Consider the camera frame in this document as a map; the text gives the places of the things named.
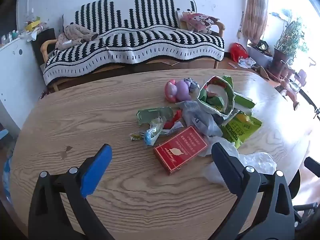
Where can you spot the pink cartoon cushion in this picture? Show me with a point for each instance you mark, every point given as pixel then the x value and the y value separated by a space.
pixel 197 21

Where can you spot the blue and white candy wrapper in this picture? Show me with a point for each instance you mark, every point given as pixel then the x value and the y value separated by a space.
pixel 151 136

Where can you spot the dark round object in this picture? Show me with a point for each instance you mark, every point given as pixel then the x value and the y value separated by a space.
pixel 262 45

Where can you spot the beige patterned curtain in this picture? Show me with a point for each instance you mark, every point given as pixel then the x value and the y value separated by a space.
pixel 256 10

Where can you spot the potted plant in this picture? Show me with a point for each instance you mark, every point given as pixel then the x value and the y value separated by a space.
pixel 290 37

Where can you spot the black and white knitted blanket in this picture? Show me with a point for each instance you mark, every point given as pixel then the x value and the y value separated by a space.
pixel 150 42

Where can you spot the brown cardboard piece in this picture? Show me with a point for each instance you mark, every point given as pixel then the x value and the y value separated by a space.
pixel 262 71

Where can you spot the row of small bottles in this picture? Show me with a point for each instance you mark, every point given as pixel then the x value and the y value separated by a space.
pixel 10 36

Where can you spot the pink and purple plastic toy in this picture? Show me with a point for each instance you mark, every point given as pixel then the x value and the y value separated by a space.
pixel 182 90

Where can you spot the yellow box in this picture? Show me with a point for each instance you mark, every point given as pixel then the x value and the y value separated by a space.
pixel 32 25

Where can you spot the grey foil wrapper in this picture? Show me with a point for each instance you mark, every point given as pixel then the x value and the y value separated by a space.
pixel 193 83

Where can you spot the clear crinkled wrapper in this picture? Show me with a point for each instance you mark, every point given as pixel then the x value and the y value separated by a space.
pixel 157 123

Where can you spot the black wooden chair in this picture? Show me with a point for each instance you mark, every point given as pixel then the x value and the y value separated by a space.
pixel 311 165

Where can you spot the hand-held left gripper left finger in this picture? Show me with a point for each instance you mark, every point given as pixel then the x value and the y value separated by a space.
pixel 96 170

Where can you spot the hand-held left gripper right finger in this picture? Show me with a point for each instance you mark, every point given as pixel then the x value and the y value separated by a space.
pixel 225 165

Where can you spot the red box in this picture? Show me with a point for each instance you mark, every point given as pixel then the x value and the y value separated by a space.
pixel 180 150

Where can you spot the clear plastic bag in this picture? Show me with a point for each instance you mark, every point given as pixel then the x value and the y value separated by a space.
pixel 257 162

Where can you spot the green snack packet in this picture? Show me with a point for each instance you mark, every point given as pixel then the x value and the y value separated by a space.
pixel 240 130

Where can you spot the white remote control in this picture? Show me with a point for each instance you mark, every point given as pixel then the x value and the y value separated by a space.
pixel 233 65

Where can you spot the green cardboard piece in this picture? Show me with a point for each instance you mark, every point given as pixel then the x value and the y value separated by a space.
pixel 152 113

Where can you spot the torn green and red carton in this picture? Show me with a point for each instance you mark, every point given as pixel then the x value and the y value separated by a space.
pixel 231 90

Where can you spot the red plastic wrapper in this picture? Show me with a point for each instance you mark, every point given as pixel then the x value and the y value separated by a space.
pixel 178 116

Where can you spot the grey plastic bag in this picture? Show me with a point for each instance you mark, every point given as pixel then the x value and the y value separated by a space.
pixel 200 120

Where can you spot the wooden sofa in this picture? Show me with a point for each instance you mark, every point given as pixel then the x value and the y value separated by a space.
pixel 44 47

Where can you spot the brown garment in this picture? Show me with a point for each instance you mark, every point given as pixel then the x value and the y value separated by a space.
pixel 75 32

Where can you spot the pile of papers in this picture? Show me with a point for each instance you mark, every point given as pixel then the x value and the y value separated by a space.
pixel 246 62

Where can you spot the red plastic bag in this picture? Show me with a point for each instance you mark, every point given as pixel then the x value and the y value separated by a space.
pixel 237 51

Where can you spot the hanging wall ornament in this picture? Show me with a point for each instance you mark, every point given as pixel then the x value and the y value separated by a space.
pixel 239 32

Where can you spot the white cabinet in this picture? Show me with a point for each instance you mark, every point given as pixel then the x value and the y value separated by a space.
pixel 20 80

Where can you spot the small yellow wrapper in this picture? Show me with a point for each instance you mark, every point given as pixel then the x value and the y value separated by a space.
pixel 136 137

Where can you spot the pink tricycle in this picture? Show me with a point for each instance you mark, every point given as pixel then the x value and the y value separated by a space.
pixel 287 90

